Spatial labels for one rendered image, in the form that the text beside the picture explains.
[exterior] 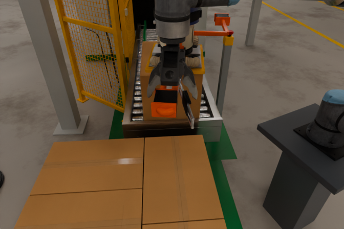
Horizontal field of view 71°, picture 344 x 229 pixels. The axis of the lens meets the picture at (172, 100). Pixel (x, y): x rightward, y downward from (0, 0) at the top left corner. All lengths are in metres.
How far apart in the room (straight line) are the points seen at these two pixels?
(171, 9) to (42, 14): 1.68
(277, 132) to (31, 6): 1.93
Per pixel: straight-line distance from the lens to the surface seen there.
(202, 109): 1.92
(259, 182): 2.21
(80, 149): 1.69
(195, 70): 1.17
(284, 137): 1.49
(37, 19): 2.23
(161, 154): 1.55
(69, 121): 2.67
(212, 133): 1.79
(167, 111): 0.69
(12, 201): 2.34
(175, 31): 0.63
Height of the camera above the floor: 1.68
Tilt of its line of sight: 34 degrees down
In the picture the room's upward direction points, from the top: straight up
